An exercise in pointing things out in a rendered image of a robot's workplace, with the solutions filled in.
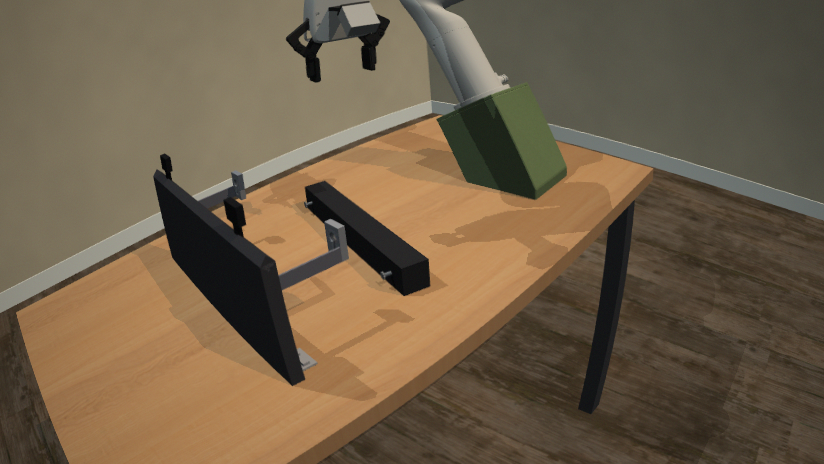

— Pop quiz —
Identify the long black rectangular bar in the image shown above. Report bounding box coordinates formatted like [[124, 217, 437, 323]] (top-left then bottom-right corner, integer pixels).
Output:
[[304, 181, 430, 296]]

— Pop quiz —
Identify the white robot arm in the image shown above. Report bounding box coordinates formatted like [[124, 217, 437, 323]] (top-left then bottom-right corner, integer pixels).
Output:
[[329, 0, 510, 110]]

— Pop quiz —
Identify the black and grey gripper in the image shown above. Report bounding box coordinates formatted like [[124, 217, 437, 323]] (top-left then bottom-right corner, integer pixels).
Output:
[[286, 0, 390, 83]]

